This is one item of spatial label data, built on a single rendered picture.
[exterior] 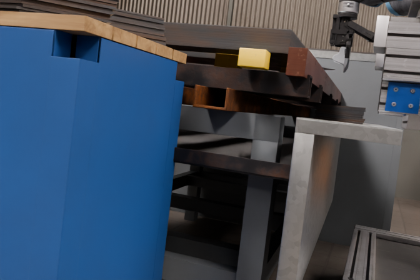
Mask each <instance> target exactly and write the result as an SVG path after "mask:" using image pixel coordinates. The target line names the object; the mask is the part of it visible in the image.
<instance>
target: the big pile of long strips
mask: <svg viewBox="0 0 420 280"><path fill-rule="evenodd" d="M117 3H119V0H0V11H15V12H26V13H47V14H68V15H79V16H88V17H90V18H93V19H96V20H98V21H101V22H104V23H106V24H109V25H112V26H113V27H117V28H119V29H122V30H125V31H127V32H130V33H133V34H135V35H137V36H141V37H143V38H146V39H148V40H151V41H154V42H155V43H159V44H162V45H164V46H166V41H167V39H166V37H164V33H165V32H166V31H165V26H164V18H161V17H156V16H150V15H146V14H141V13H137V12H131V11H125V10H122V9H116V8H117Z"/></svg>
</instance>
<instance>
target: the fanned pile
mask: <svg viewBox="0 0 420 280"><path fill-rule="evenodd" d="M364 112H366V108H365V107H350V106H335V105H327V104H320V106H318V107H317V110H316V112H315V113H316V115H317V116H316V115H315V117H313V119H322V120H328V121H337V122H342V123H352V124H362V125H363V122H364V121H365V119H363V117H364Z"/></svg>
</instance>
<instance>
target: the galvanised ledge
mask: <svg viewBox="0 0 420 280"><path fill-rule="evenodd" d="M295 132H297V133H306V134H315V135H321V136H330V137H335V138H344V139H353V140H359V141H368V142H374V143H383V144H392V145H397V146H400V145H401V140H402V135H403V130H401V129H396V128H392V127H387V126H382V125H377V124H367V123H363V125H362V124H352V123H346V122H337V121H328V120H322V119H313V118H306V117H297V118H296V127H295Z"/></svg>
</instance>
